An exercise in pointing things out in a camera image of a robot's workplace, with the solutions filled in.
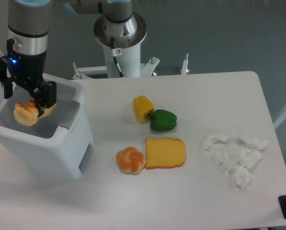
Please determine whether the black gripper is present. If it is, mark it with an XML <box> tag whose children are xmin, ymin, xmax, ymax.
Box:
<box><xmin>0</xmin><ymin>38</ymin><xmax>57</xmax><ymax>117</ymax></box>

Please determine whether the golden croissant bread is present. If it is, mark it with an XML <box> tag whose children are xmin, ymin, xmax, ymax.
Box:
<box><xmin>13</xmin><ymin>100</ymin><xmax>58</xmax><ymax>127</ymax></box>

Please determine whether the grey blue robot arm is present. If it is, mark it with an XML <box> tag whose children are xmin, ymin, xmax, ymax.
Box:
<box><xmin>0</xmin><ymin>0</ymin><xmax>57</xmax><ymax>117</ymax></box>

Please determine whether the white trash can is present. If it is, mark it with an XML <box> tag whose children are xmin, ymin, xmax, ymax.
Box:
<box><xmin>0</xmin><ymin>74</ymin><xmax>94</xmax><ymax>179</ymax></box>

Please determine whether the round knotted bread roll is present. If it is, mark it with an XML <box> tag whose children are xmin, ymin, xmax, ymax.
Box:
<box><xmin>116</xmin><ymin>147</ymin><xmax>146</xmax><ymax>175</ymax></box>

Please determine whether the square toast bread slice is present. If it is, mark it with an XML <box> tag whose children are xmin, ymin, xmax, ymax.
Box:
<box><xmin>145</xmin><ymin>138</ymin><xmax>186</xmax><ymax>170</ymax></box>

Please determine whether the yellow bell pepper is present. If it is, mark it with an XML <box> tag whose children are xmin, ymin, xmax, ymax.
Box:
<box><xmin>132</xmin><ymin>95</ymin><xmax>155</xmax><ymax>123</ymax></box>

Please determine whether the green bell pepper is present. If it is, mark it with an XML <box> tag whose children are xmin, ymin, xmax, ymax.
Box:
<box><xmin>147</xmin><ymin>109</ymin><xmax>178</xmax><ymax>132</ymax></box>

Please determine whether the crumpled white tissue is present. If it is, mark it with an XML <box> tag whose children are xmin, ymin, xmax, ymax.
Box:
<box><xmin>238</xmin><ymin>149</ymin><xmax>262</xmax><ymax>169</ymax></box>
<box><xmin>201</xmin><ymin>133</ymin><xmax>228</xmax><ymax>154</ymax></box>
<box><xmin>239</xmin><ymin>135</ymin><xmax>268</xmax><ymax>151</ymax></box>
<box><xmin>232</xmin><ymin>165</ymin><xmax>252</xmax><ymax>191</ymax></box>
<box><xmin>215</xmin><ymin>151</ymin><xmax>234</xmax><ymax>171</ymax></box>

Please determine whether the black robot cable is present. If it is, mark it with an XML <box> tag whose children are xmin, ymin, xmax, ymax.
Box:
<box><xmin>110</xmin><ymin>37</ymin><xmax>126</xmax><ymax>78</ymax></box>

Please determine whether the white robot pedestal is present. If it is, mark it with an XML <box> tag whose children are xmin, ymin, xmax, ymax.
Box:
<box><xmin>72</xmin><ymin>11</ymin><xmax>191</xmax><ymax>80</ymax></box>

